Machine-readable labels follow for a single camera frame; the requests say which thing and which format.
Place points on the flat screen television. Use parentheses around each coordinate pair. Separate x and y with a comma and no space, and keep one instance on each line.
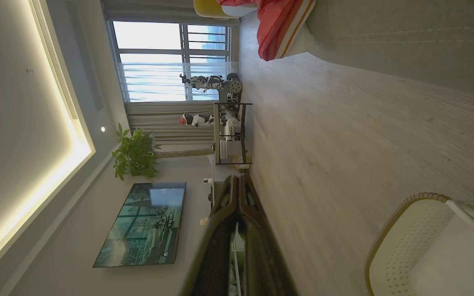
(142,224)

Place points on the yellow rounded seat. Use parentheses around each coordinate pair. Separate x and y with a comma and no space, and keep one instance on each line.
(208,7)

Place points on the white basket brown woven rim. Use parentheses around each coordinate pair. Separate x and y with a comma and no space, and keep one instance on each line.
(410,246)

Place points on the red and white garment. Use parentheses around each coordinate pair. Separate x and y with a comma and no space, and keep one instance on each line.
(237,2)

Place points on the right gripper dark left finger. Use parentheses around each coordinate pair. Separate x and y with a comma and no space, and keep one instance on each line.
(216,255)

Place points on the white sheer curtain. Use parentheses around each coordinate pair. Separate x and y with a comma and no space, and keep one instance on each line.
(159,82)

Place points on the grey humanoid robot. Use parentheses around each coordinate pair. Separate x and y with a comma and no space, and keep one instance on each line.
(208,82)

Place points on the white smooth cloth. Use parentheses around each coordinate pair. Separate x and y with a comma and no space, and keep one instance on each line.
(455,263)

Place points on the black metal frame rack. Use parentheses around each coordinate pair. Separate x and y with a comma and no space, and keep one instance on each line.
(217,135)

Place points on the green potted plant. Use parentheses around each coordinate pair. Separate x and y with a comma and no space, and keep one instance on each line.
(136,154)

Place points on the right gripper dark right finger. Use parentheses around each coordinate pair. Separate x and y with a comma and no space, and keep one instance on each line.
(261,255)

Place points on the large grey-framed window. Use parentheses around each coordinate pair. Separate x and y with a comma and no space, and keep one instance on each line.
(150,37)

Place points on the grey fabric sofa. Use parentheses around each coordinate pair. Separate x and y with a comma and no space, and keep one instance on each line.
(405,33)

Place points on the red white-striped garment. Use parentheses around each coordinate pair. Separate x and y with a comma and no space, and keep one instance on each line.
(274,28)

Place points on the white robot red head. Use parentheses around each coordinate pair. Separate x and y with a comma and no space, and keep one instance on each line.
(198,120)

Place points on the beige pleated curtain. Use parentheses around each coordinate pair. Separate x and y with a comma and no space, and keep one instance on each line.
(159,123)

